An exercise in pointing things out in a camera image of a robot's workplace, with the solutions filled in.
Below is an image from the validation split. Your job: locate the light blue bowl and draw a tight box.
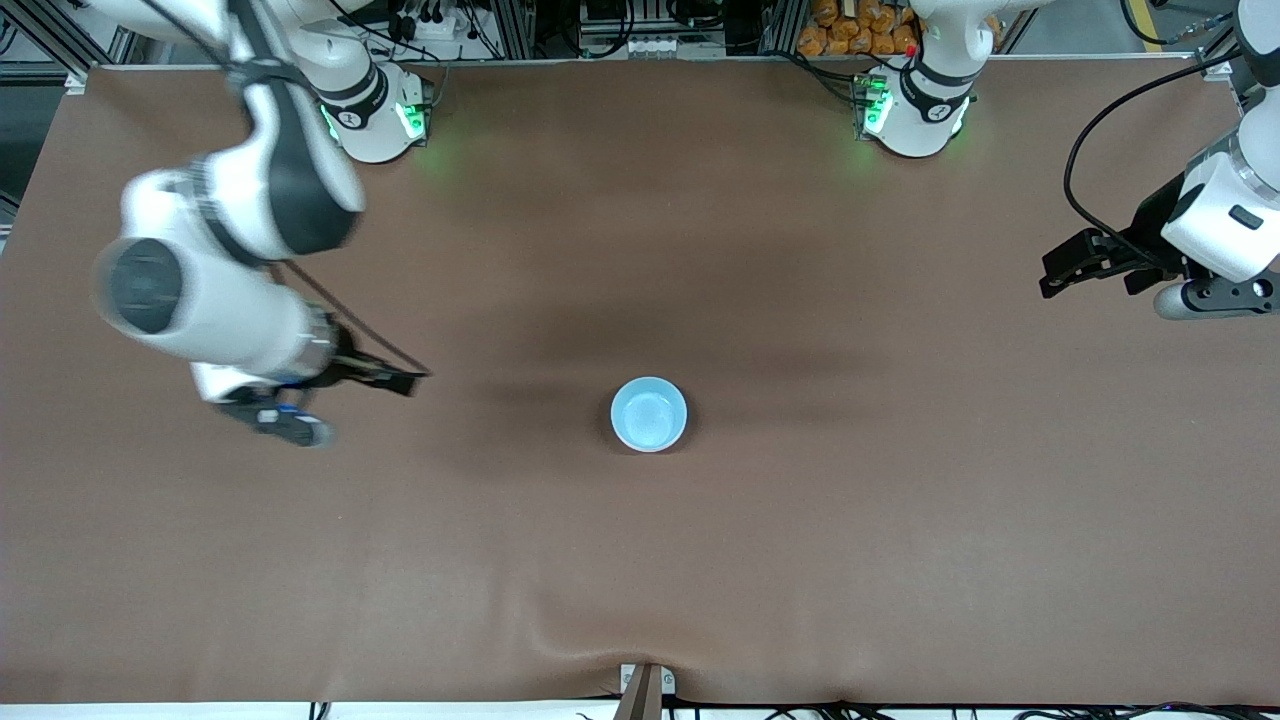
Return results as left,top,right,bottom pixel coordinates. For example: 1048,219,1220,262
611,376,689,453

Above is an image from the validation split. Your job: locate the brown table cloth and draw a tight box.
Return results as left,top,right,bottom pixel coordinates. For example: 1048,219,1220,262
0,57,1280,706

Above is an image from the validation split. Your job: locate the pile of orange items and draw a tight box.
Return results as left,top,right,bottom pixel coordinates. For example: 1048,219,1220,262
797,0,920,58

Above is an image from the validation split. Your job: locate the white power strip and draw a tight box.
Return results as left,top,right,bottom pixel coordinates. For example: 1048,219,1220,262
385,0,458,42

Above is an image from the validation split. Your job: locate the grey metal table clamp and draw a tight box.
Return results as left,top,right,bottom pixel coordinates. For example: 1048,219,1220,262
619,662,677,720

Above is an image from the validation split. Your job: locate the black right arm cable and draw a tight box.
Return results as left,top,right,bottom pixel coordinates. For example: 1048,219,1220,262
268,258,433,378

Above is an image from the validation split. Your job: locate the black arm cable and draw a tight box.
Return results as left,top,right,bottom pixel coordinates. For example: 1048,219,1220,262
268,258,433,378
1064,48,1243,263

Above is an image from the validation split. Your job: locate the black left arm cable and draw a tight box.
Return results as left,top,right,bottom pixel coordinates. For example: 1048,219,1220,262
1064,48,1243,263

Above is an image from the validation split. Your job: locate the aluminium frame rail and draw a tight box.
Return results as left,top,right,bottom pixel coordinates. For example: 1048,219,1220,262
1195,30,1263,113

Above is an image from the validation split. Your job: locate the aluminium frame post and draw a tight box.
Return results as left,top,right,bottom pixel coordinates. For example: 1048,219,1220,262
490,0,537,59

